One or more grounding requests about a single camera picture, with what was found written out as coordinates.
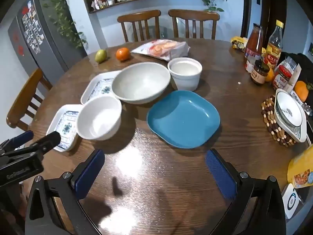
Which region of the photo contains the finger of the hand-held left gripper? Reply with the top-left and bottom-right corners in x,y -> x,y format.
0,130 -> 34,154
24,131 -> 61,156

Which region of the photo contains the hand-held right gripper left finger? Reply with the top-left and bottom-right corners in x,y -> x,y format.
24,149 -> 105,235

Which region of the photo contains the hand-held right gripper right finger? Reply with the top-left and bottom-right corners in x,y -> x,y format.
205,149 -> 286,235

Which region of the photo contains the white blue patterned rectangular plate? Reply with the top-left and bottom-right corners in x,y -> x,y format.
81,70 -> 122,105
46,104 -> 85,152

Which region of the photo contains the white round bowl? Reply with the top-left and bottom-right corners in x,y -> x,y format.
76,95 -> 122,141

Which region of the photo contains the blue square plate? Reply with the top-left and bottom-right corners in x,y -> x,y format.
146,90 -> 220,149

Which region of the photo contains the white straight-sided deep bowl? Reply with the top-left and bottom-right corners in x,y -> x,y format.
167,57 -> 203,91

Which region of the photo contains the large speckled grey bowl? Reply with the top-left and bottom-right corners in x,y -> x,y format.
112,62 -> 171,104

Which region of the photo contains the wooden chair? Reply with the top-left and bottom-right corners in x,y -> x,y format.
6,68 -> 53,131
117,10 -> 161,43
168,9 -> 220,40

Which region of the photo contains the wooden bead trivet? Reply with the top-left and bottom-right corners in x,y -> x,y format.
260,95 -> 296,148

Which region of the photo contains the white square device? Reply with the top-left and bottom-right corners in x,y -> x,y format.
281,183 -> 300,219

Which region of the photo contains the yellow snack bag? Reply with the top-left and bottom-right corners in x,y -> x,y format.
287,144 -> 313,189

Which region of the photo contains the white leaf patterned dish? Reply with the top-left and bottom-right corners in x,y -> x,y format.
273,89 -> 307,143

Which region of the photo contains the grey fridge with magnets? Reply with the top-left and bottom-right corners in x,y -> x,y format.
7,0 -> 88,84

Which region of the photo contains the green pear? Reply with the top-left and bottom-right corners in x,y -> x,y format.
95,49 -> 108,63

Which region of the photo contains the brown sauce jar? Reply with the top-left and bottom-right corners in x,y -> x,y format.
250,59 -> 271,86

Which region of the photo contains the red chili sauce jar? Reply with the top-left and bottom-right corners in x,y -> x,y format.
272,65 -> 292,91

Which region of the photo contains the trailing green plant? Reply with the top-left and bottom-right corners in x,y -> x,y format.
35,0 -> 88,49

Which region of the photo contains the clear plastic packet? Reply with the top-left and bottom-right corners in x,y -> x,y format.
284,56 -> 302,93

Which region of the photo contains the yellow black snack packet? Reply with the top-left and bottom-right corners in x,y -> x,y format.
231,36 -> 248,52

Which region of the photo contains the red sauce bottle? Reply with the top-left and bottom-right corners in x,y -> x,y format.
244,23 -> 264,72

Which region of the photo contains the yellow capped oil bottle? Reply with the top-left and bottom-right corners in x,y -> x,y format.
265,20 -> 284,70

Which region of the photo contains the clear snack packet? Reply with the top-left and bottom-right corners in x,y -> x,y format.
131,39 -> 191,61

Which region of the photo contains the dark wooden door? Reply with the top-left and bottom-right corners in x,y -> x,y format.
241,0 -> 288,44

